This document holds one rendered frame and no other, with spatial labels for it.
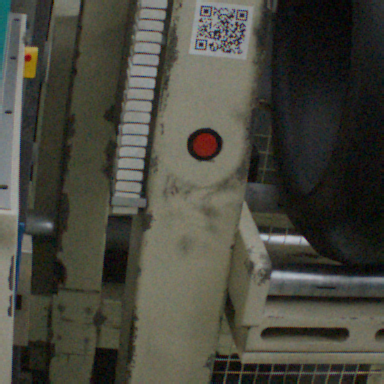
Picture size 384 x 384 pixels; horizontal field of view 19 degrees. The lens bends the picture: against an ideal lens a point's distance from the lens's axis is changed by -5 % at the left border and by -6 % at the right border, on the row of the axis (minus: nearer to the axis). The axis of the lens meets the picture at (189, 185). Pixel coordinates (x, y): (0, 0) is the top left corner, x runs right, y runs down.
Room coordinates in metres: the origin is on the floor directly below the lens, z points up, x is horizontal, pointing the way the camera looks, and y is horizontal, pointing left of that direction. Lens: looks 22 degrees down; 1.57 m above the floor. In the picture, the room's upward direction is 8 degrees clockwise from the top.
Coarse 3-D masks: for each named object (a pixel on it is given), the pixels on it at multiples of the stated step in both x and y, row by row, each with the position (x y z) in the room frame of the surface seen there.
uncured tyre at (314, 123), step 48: (288, 0) 1.74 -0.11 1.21; (336, 0) 1.83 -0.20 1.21; (288, 48) 1.73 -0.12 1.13; (336, 48) 1.83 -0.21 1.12; (288, 96) 1.70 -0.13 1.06; (336, 96) 1.80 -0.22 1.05; (288, 144) 1.63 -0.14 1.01; (336, 144) 1.34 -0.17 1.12; (288, 192) 1.53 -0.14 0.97; (336, 192) 1.33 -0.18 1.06; (336, 240) 1.36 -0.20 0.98
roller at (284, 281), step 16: (288, 272) 1.38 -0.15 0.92; (304, 272) 1.38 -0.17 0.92; (320, 272) 1.39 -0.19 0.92; (336, 272) 1.40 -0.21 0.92; (352, 272) 1.40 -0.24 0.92; (368, 272) 1.41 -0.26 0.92; (272, 288) 1.37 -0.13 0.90; (288, 288) 1.37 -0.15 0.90; (304, 288) 1.38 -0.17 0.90; (320, 288) 1.38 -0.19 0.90; (336, 288) 1.39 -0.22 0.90; (352, 288) 1.39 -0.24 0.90; (368, 288) 1.39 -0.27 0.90
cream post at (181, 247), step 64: (192, 0) 1.42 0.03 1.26; (256, 0) 1.43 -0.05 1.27; (192, 64) 1.42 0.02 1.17; (256, 64) 1.43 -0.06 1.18; (192, 128) 1.42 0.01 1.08; (192, 192) 1.42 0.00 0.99; (128, 256) 1.52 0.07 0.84; (192, 256) 1.43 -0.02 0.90; (128, 320) 1.45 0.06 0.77; (192, 320) 1.43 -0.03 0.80
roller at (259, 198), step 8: (248, 184) 1.67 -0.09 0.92; (256, 184) 1.67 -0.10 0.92; (264, 184) 1.67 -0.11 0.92; (272, 184) 1.68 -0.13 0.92; (248, 192) 1.65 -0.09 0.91; (256, 192) 1.65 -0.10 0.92; (264, 192) 1.66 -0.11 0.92; (272, 192) 1.66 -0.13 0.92; (248, 200) 1.65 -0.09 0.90; (256, 200) 1.65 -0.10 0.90; (264, 200) 1.65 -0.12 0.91; (272, 200) 1.65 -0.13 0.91; (280, 200) 1.66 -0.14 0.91; (248, 208) 1.65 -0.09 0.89; (256, 208) 1.65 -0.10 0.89; (264, 208) 1.65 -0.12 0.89; (272, 208) 1.65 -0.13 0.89; (280, 208) 1.66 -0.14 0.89
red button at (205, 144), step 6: (198, 138) 1.42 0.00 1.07; (204, 138) 1.42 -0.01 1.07; (210, 138) 1.42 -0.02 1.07; (198, 144) 1.42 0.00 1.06; (204, 144) 1.42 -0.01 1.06; (210, 144) 1.42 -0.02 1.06; (198, 150) 1.42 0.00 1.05; (204, 150) 1.42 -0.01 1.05; (210, 150) 1.42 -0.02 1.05; (204, 156) 1.42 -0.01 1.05
